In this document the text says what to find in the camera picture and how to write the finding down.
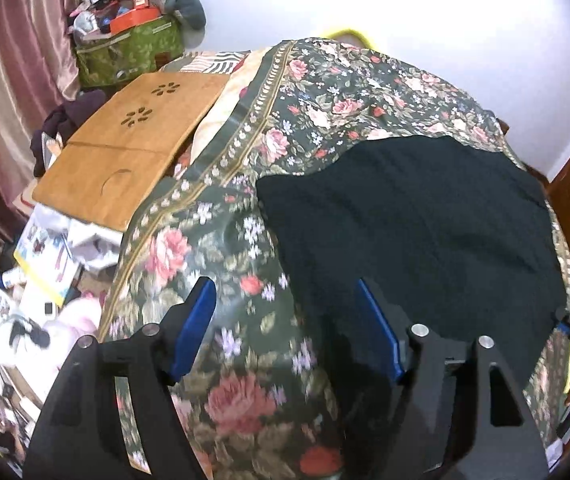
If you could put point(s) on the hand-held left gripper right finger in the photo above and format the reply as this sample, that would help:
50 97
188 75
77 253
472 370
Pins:
382 335

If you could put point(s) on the striped cloth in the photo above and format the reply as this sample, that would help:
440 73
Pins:
215 62

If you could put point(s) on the illustrated book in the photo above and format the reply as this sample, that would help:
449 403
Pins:
40 250

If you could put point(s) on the pink plush toy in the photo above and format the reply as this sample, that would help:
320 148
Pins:
82 315

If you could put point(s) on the green fabric storage box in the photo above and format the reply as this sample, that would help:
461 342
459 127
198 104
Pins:
130 50

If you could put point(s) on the floral blanket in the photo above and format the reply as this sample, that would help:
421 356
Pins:
205 260

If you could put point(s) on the grey plush toy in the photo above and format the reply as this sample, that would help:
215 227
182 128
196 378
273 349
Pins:
185 0

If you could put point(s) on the orange box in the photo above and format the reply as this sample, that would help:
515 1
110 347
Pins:
132 20

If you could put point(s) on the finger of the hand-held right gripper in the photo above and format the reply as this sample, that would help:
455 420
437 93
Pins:
564 321

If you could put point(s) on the beige quilt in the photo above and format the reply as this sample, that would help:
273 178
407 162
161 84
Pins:
235 95

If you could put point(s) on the dark purple clothing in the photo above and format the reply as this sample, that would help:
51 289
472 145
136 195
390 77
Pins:
80 110

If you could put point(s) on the pink striped curtain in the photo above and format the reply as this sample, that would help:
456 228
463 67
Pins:
5 85

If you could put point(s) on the wooden lap desk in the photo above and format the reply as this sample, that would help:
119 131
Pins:
130 160

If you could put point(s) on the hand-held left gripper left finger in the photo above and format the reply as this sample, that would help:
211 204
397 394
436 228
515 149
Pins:
195 332

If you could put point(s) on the white crumpled paper pile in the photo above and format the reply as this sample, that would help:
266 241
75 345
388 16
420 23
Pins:
90 245

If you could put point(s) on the black printed t-shirt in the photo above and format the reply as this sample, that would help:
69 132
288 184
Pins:
415 220

